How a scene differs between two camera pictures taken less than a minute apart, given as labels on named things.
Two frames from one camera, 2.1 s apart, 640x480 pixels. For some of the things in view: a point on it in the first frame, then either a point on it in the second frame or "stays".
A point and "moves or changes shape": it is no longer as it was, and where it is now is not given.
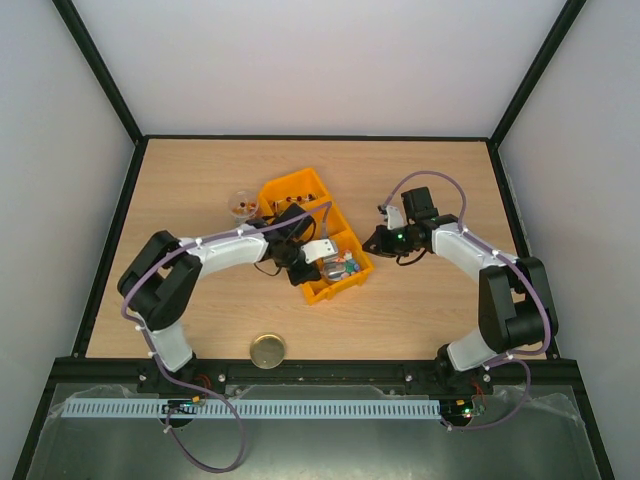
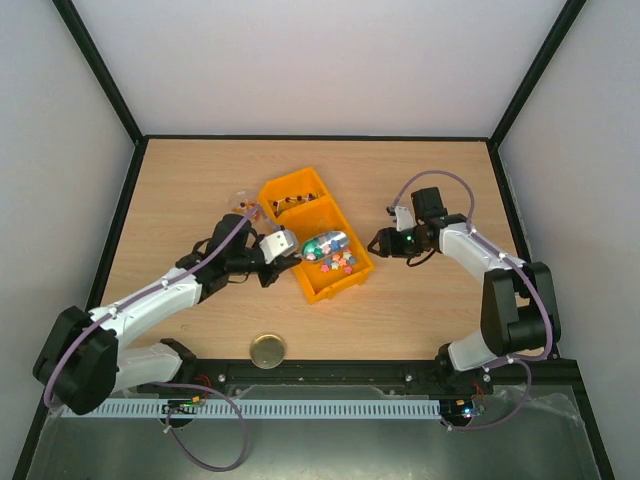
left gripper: x=312 y=272 to x=278 y=266
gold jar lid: x=267 y=351 stays
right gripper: x=382 y=240 stays
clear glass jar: x=242 y=205 stays
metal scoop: x=333 y=270 moves or changes shape
